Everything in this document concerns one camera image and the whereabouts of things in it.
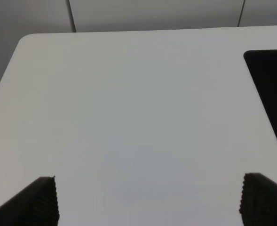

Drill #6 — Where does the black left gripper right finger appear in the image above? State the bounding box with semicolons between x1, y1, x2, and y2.
239;173;277;226

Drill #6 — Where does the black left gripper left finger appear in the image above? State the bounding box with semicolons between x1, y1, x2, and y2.
0;177;59;226

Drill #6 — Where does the black mouse pad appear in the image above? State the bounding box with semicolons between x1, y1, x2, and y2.
244;49;277;138

